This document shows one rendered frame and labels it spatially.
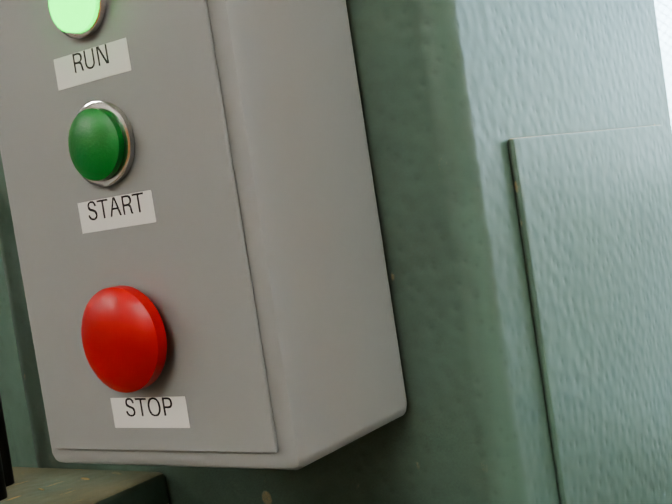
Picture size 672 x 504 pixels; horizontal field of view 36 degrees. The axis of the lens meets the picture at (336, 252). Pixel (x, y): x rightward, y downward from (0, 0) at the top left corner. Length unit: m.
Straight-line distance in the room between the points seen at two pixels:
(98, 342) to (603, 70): 0.23
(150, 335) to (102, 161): 0.05
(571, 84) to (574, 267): 0.07
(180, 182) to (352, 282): 0.06
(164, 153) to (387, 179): 0.07
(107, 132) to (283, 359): 0.08
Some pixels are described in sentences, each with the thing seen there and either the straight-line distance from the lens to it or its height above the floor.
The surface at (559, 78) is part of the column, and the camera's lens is 0.37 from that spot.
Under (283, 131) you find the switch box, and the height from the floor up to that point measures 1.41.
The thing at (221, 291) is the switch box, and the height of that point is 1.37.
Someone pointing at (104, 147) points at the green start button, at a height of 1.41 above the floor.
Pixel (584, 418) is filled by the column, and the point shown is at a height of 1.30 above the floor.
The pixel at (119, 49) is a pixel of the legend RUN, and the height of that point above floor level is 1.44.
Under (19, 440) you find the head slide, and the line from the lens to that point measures 0.52.
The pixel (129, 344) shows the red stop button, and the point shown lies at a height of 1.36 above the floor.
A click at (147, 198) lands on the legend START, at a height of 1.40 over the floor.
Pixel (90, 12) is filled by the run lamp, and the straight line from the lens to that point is 0.29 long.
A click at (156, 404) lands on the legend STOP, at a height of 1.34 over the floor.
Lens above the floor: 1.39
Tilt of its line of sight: 3 degrees down
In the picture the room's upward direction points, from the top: 9 degrees counter-clockwise
